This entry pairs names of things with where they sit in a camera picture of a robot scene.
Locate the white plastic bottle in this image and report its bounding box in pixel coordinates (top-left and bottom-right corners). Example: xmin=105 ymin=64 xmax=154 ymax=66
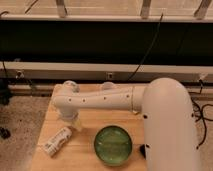
xmin=42 ymin=127 xmax=72 ymax=157

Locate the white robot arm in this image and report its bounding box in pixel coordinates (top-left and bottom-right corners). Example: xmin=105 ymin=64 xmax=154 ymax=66
xmin=52 ymin=78 xmax=202 ymax=171

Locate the green ceramic bowl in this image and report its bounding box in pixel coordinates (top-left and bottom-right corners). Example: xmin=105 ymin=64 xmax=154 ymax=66
xmin=94 ymin=125 xmax=133 ymax=167

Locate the clear plastic cup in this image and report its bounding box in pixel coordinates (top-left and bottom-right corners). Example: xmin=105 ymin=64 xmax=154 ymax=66
xmin=101 ymin=82 xmax=115 ymax=90

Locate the black object on floor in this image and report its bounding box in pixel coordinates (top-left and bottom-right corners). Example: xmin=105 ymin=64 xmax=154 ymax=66
xmin=0 ymin=127 xmax=11 ymax=139

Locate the grey metal rail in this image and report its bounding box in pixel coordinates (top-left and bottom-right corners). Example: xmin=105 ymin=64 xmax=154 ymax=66
xmin=0 ymin=62 xmax=213 ymax=83

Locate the black hanging cable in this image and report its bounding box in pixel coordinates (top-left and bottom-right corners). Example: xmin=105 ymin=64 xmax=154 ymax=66
xmin=124 ymin=13 xmax=165 ymax=83

